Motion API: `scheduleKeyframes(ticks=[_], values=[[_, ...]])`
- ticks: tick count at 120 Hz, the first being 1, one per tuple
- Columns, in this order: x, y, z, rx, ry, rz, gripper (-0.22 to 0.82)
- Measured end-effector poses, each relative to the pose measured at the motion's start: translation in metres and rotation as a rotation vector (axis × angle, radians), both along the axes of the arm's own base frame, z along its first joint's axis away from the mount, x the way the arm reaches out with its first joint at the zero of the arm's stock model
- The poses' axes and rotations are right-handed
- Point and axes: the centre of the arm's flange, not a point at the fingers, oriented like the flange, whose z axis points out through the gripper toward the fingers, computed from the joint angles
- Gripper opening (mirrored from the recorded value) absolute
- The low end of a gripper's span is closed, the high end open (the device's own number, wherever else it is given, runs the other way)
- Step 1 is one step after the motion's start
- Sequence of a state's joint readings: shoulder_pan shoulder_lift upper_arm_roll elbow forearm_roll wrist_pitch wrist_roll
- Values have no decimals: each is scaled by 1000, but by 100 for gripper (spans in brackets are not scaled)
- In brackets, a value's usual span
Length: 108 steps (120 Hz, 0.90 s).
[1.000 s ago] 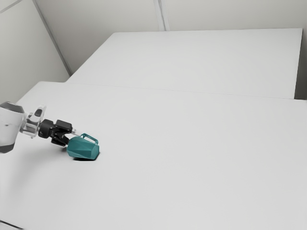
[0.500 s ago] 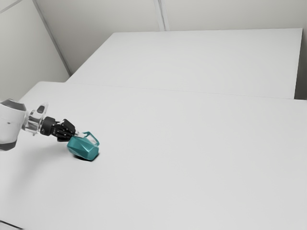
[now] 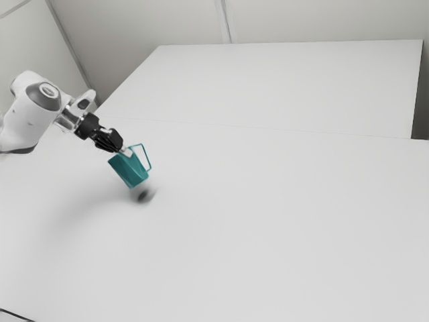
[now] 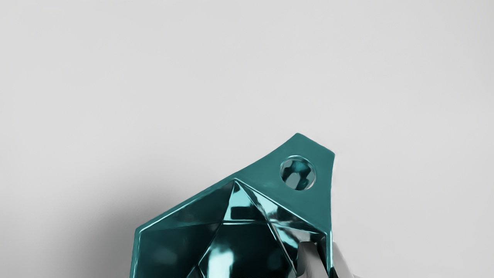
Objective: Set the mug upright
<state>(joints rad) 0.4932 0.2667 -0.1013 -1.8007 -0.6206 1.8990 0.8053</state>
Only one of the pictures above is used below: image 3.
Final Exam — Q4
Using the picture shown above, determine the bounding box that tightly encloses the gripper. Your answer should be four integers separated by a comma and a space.
74, 113, 134, 159

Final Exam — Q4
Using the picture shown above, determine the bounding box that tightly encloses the teal faceted mug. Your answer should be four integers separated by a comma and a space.
107, 143, 153, 190

